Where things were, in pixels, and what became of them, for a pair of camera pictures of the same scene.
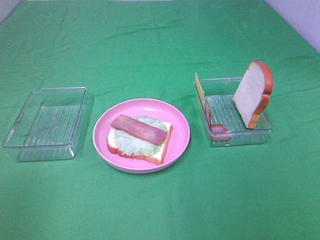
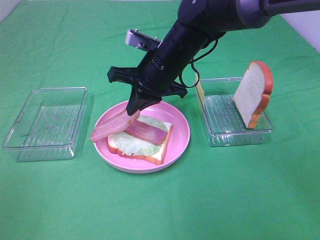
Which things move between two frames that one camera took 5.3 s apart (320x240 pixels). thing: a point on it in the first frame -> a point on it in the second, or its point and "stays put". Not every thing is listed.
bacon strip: x=140 y=129 stays put
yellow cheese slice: x=200 y=88 stays put
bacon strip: x=218 y=132 -> x=119 y=122
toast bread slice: x=252 y=96 stays put
